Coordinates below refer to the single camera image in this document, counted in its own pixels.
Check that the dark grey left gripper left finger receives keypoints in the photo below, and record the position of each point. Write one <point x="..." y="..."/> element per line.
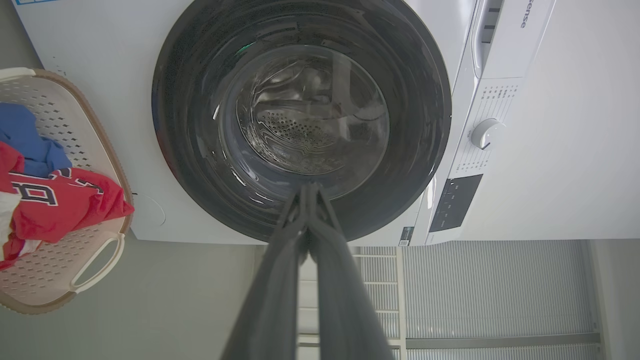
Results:
<point x="272" y="300"/>

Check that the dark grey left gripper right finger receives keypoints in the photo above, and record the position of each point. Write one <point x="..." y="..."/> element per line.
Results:
<point x="345" y="300"/>

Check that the white front-load washing machine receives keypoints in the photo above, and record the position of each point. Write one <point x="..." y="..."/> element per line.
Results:
<point x="525" y="150"/>

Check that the white shelf rack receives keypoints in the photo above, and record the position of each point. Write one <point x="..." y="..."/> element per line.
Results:
<point x="380" y="295"/>

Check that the black washer display panel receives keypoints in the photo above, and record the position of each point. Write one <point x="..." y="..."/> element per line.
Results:
<point x="455" y="202"/>

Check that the white window blind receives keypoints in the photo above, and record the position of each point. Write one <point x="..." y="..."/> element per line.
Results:
<point x="495" y="295"/>

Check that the white washer control dial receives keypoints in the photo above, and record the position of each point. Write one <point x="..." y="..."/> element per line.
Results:
<point x="485" y="133"/>

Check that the red printed garment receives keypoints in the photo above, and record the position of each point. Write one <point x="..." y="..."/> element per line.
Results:
<point x="65" y="200"/>

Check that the beige perforated laundry basket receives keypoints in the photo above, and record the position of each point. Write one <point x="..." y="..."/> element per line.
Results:
<point x="75" y="140"/>

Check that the white garment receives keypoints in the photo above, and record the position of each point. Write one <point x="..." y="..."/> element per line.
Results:
<point x="6" y="215"/>

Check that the blue garment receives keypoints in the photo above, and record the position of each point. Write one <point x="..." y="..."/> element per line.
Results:
<point x="30" y="145"/>

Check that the white detergent drawer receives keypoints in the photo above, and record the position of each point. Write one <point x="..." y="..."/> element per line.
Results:
<point x="505" y="35"/>

